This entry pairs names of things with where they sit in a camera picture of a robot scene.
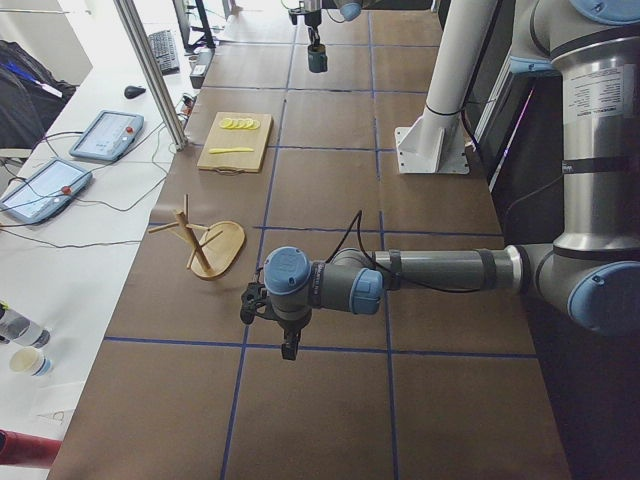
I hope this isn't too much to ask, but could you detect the black computer mouse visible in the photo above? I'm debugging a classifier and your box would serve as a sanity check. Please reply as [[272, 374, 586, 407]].
[[123, 85, 146, 99]]

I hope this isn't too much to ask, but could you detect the black keyboard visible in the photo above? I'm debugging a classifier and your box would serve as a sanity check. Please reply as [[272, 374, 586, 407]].
[[148, 30, 180, 75]]

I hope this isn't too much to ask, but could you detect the teach pendant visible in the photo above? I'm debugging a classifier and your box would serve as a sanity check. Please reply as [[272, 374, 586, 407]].
[[1, 158, 93, 225], [69, 110, 144, 162]]

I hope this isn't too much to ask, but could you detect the bamboo cutting board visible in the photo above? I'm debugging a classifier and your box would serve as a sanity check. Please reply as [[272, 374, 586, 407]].
[[197, 111, 273, 173]]

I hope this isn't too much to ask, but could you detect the teach pendant far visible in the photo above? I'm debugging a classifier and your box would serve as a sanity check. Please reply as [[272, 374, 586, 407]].
[[69, 110, 144, 162]]

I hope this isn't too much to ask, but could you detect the black camera cable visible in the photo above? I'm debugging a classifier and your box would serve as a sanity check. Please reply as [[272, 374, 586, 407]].
[[324, 209, 501, 292]]

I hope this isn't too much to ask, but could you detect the white pedestal column base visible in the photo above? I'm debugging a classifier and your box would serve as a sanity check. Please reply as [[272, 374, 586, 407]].
[[395, 0, 498, 175]]

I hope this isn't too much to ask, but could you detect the orange black power adapter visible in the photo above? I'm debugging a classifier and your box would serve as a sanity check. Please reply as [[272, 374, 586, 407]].
[[180, 93, 196, 117]]

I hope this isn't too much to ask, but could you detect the clear water bottle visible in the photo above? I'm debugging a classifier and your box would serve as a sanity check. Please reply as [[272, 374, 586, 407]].
[[0, 301, 50, 348]]

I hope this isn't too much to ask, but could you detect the wooden mug rack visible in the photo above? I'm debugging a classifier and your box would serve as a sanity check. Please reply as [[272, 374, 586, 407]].
[[148, 194, 246, 281]]

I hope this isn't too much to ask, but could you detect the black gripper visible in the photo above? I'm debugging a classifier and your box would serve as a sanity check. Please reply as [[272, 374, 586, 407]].
[[289, 0, 323, 49], [277, 312, 312, 361]]

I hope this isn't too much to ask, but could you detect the black box with label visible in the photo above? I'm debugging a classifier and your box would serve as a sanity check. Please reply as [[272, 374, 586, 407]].
[[189, 48, 215, 89]]

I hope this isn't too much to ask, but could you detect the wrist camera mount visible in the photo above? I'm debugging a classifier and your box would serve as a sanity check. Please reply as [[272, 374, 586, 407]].
[[240, 281, 274, 325]]

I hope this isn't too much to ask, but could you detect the teal ribbed mug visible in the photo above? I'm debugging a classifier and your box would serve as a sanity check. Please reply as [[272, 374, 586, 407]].
[[307, 44, 328, 74]]

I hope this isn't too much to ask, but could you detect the red cylinder object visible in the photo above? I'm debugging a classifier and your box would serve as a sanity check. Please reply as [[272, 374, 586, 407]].
[[1, 430, 62, 468]]

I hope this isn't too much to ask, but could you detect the teach pendant near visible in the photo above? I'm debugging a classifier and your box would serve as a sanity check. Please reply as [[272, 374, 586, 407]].
[[1, 158, 93, 225]]

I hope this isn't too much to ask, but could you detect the paper cup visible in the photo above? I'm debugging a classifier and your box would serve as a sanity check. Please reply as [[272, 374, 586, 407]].
[[9, 347, 53, 376]]

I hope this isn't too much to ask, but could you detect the aluminium frame post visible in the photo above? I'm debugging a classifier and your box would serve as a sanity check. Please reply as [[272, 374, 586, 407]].
[[114, 0, 188, 151]]

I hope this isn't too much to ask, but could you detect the yellow plastic knife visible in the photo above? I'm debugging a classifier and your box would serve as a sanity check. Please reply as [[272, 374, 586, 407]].
[[208, 147, 255, 155]]

